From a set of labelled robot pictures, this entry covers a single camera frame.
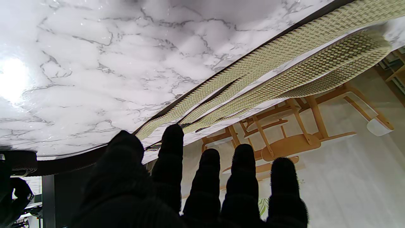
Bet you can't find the printed room scene backdrop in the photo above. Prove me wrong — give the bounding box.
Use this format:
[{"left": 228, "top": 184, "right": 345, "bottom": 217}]
[{"left": 142, "top": 47, "right": 405, "bottom": 228}]

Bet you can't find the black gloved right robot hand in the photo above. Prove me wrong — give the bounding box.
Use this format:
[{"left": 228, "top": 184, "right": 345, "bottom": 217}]
[{"left": 0, "top": 160, "right": 34, "bottom": 228}]

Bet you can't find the black woven belt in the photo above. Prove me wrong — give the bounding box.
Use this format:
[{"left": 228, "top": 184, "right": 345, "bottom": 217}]
[{"left": 0, "top": 145, "right": 109, "bottom": 178}]

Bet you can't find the beige woven belt folded flat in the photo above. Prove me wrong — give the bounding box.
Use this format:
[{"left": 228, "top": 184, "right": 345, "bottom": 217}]
[{"left": 135, "top": 0, "right": 405, "bottom": 141}]

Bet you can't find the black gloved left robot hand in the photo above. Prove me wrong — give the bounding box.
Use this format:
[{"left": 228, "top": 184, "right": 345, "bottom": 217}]
[{"left": 70, "top": 124, "right": 309, "bottom": 228}]

